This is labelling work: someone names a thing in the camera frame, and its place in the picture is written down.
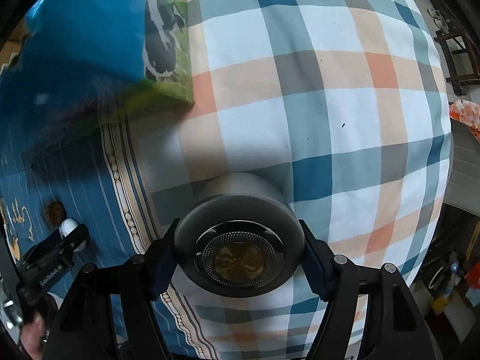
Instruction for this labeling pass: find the open cardboard box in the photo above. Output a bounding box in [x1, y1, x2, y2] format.
[1, 0, 193, 155]

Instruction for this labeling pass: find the plaid checkered cloth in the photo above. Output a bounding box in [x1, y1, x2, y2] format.
[112, 0, 455, 360]

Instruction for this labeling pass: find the blue striped bed sheet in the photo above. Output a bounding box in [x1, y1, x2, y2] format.
[0, 119, 211, 359]

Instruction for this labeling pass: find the white oval case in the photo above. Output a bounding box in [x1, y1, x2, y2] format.
[58, 218, 89, 253]

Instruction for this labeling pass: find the silver metal tin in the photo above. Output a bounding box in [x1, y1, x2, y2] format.
[174, 173, 305, 298]

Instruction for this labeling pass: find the orange white patterned cloth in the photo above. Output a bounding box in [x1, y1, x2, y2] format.
[449, 99, 480, 142]

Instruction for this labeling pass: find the dark wooden chair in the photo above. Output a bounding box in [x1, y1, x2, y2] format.
[428, 8, 479, 97]

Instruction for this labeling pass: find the person's left hand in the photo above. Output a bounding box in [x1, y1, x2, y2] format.
[19, 312, 47, 360]

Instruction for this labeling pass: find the brown walnut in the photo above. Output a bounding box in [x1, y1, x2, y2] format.
[45, 202, 68, 227]

